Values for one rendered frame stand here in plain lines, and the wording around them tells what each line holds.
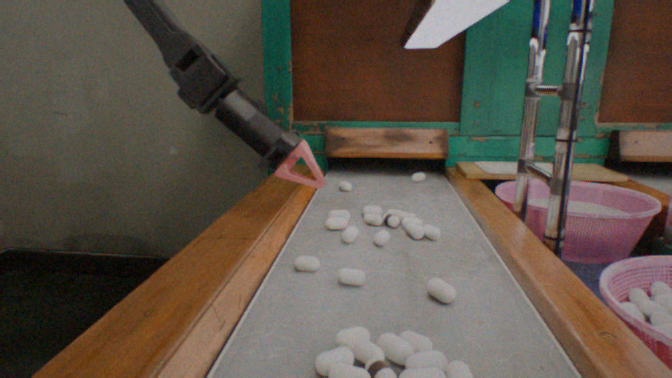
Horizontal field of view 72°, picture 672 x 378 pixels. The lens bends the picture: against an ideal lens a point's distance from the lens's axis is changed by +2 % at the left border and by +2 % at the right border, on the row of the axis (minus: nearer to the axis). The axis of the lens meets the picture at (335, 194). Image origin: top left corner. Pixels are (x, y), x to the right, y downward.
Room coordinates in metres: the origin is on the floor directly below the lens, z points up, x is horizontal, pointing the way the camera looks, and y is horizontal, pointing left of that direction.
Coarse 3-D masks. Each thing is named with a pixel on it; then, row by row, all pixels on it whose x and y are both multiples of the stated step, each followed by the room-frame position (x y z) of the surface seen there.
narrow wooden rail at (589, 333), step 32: (480, 192) 0.85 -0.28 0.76; (480, 224) 0.71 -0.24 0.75; (512, 224) 0.65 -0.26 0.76; (512, 256) 0.53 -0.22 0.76; (544, 256) 0.52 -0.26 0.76; (544, 288) 0.44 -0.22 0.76; (576, 288) 0.44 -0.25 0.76; (544, 320) 0.41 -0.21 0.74; (576, 320) 0.37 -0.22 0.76; (608, 320) 0.37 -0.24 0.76; (576, 352) 0.34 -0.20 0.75; (608, 352) 0.32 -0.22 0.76; (640, 352) 0.32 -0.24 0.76
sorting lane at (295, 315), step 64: (320, 192) 0.96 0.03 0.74; (384, 192) 0.96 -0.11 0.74; (448, 192) 0.96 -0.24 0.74; (320, 256) 0.58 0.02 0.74; (384, 256) 0.58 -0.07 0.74; (448, 256) 0.59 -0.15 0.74; (256, 320) 0.41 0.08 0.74; (320, 320) 0.41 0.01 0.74; (384, 320) 0.41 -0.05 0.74; (448, 320) 0.41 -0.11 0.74; (512, 320) 0.41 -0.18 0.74
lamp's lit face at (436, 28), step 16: (448, 0) 0.41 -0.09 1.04; (464, 0) 0.41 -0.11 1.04; (480, 0) 0.41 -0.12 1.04; (496, 0) 0.41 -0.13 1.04; (432, 16) 0.51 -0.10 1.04; (448, 16) 0.51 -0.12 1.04; (464, 16) 0.51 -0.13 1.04; (480, 16) 0.51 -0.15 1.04; (416, 32) 0.67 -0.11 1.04; (432, 32) 0.67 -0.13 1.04; (448, 32) 0.67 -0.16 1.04
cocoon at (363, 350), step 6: (360, 342) 0.35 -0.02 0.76; (366, 342) 0.35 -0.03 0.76; (354, 348) 0.34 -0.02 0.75; (360, 348) 0.34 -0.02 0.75; (366, 348) 0.34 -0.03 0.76; (372, 348) 0.34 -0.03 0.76; (378, 348) 0.34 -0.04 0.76; (354, 354) 0.34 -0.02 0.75; (360, 354) 0.34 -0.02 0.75; (366, 354) 0.33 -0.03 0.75; (372, 354) 0.33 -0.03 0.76; (378, 354) 0.33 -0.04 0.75; (360, 360) 0.34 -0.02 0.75; (366, 360) 0.33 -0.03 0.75
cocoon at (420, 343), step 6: (408, 330) 0.37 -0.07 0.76; (402, 336) 0.36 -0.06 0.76; (408, 336) 0.36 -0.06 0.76; (414, 336) 0.36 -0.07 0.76; (420, 336) 0.36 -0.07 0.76; (414, 342) 0.35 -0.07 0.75; (420, 342) 0.35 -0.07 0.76; (426, 342) 0.35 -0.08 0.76; (414, 348) 0.35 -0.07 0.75; (420, 348) 0.35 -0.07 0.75; (426, 348) 0.35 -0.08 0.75
